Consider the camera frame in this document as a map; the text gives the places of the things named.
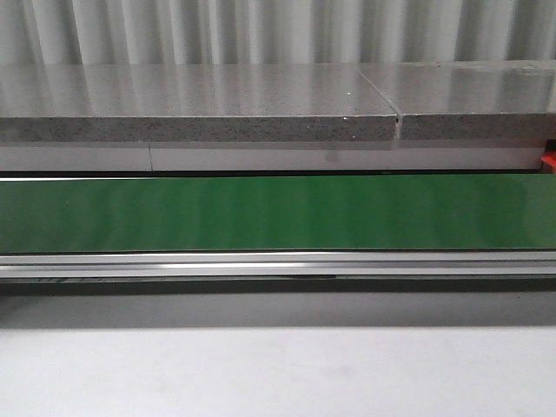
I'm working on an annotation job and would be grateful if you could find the aluminium conveyor side rail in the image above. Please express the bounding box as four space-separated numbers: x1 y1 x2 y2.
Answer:
1 250 555 283

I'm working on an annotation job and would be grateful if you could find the grey stone countertop slab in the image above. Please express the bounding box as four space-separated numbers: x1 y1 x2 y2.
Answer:
1 64 396 142

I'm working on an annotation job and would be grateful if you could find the green conveyor belt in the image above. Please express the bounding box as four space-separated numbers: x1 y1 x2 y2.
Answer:
1 174 555 254

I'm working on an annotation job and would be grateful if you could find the white pleated curtain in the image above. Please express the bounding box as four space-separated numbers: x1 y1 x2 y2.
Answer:
1 1 555 64

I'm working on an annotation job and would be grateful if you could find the red plastic object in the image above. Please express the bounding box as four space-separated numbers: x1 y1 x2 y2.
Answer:
540 151 556 174

